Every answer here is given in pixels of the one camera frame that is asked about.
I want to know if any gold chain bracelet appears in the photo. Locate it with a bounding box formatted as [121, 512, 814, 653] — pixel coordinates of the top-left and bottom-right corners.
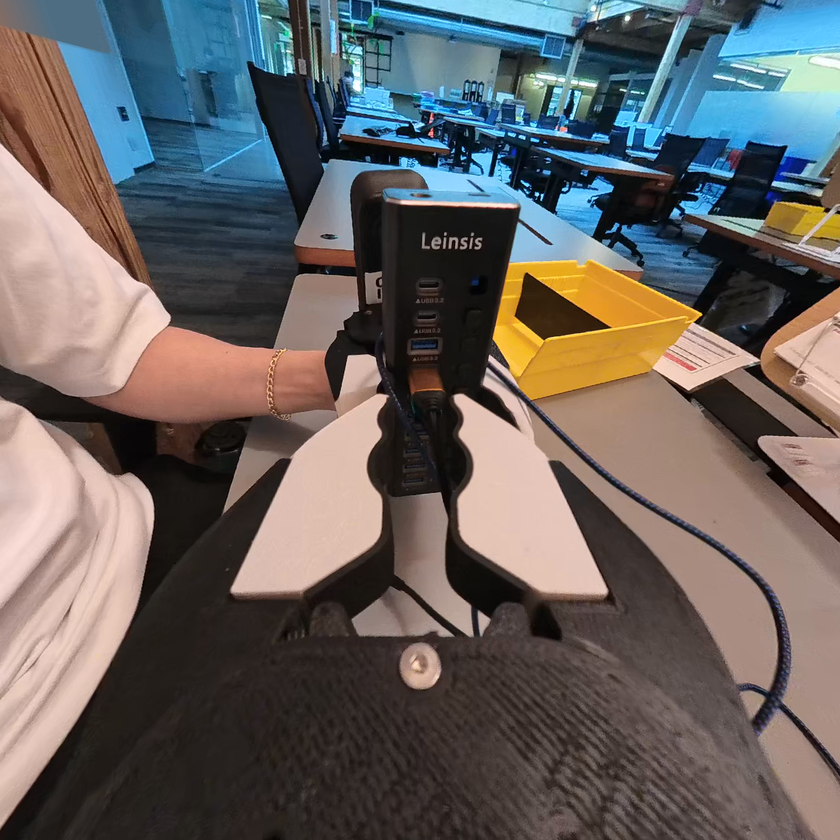
[265, 348, 291, 422]

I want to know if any black multiport usb hub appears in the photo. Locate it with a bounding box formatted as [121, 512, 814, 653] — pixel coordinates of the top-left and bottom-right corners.
[381, 188, 522, 497]

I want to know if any group of black office chairs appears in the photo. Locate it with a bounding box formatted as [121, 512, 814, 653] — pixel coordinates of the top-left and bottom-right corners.
[499, 98, 788, 263]

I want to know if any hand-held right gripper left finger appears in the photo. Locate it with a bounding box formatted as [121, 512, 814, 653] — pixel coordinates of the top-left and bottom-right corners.
[230, 392, 395, 618]

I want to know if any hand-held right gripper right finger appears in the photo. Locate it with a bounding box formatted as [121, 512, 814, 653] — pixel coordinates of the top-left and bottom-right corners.
[445, 392, 610, 616]

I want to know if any white sheet red label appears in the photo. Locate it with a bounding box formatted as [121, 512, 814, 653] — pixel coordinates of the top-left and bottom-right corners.
[653, 323, 761, 395]

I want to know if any long wooden table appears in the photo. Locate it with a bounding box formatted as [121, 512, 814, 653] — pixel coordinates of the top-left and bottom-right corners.
[479, 125, 676, 244]

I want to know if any thick black usb cable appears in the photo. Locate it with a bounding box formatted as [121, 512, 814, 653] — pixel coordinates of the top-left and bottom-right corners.
[392, 369, 475, 639]

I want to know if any dark blue usb cable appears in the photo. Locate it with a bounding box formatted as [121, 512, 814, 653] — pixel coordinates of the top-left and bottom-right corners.
[737, 682, 840, 783]

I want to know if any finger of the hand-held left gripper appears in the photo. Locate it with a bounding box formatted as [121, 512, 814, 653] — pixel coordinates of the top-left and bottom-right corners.
[335, 354, 389, 417]
[486, 361, 536, 439]

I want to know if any wooden post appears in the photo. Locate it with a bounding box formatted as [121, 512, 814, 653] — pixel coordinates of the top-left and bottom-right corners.
[0, 26, 153, 286]

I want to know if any black mesh office chair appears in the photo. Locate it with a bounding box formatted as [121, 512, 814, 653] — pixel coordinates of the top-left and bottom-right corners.
[247, 61, 327, 224]

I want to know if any person's left forearm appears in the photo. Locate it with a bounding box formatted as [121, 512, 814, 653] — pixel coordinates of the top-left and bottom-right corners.
[84, 325, 291, 424]

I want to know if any black bin divider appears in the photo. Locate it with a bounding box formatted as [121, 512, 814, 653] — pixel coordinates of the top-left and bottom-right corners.
[514, 272, 613, 339]

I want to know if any blue braided cable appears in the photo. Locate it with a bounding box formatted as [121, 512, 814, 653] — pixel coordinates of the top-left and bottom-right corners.
[374, 331, 794, 736]

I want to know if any person's left hand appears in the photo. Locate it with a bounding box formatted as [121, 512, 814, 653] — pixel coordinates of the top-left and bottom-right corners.
[287, 350, 339, 416]

